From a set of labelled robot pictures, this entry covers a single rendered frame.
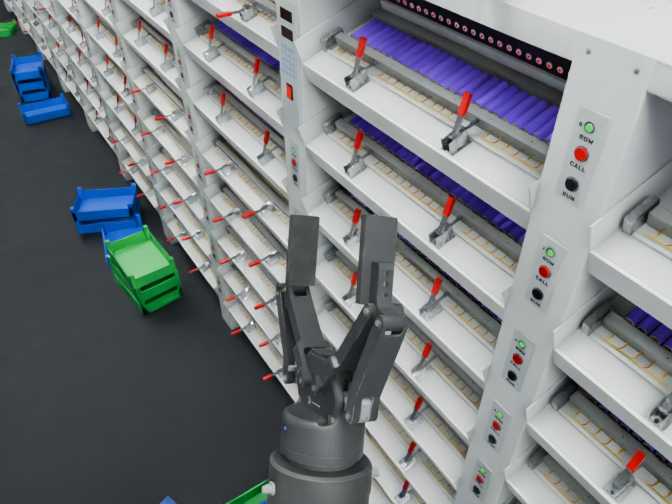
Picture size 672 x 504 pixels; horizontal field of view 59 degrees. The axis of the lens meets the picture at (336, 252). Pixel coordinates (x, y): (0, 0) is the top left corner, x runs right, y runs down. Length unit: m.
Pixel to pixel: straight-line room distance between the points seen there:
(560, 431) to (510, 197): 0.41
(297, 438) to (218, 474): 1.72
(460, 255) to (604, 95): 0.41
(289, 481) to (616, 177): 0.49
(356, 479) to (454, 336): 0.65
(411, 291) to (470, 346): 0.17
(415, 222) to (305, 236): 0.53
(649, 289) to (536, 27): 0.33
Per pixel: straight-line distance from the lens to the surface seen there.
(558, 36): 0.75
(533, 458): 1.21
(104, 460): 2.38
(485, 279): 1.00
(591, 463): 1.05
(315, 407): 0.54
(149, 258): 2.81
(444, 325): 1.17
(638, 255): 0.81
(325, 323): 1.66
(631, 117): 0.71
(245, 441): 2.29
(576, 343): 0.94
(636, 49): 0.70
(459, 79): 1.06
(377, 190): 1.17
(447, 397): 1.29
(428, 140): 0.97
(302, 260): 0.58
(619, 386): 0.91
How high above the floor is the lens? 1.93
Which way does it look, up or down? 40 degrees down
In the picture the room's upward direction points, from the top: straight up
